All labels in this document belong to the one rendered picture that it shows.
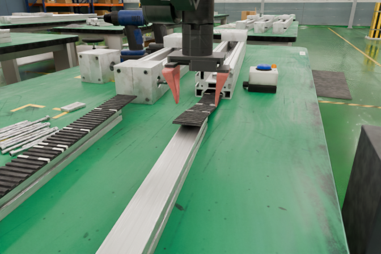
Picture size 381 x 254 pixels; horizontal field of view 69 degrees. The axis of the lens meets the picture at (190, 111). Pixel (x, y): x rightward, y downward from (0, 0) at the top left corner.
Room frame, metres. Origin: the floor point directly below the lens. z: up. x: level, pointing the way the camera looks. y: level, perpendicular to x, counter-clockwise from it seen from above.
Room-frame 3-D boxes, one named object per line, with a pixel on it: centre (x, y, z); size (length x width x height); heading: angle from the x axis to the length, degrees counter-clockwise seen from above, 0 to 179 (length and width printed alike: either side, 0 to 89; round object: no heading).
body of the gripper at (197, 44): (0.52, -0.01, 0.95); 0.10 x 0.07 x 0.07; 79
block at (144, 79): (0.71, 0.12, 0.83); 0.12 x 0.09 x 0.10; 77
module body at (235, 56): (1.11, -0.15, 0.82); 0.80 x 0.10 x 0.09; 167
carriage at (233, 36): (1.35, -0.21, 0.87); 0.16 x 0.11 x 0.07; 167
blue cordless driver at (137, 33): (1.14, 0.26, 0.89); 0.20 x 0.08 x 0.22; 90
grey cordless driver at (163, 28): (1.34, 0.18, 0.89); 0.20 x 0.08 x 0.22; 91
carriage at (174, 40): (1.15, 0.03, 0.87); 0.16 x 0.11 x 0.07; 167
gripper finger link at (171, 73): (0.52, 0.01, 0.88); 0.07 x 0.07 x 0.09; 79
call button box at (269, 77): (0.80, -0.21, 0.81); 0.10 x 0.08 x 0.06; 77
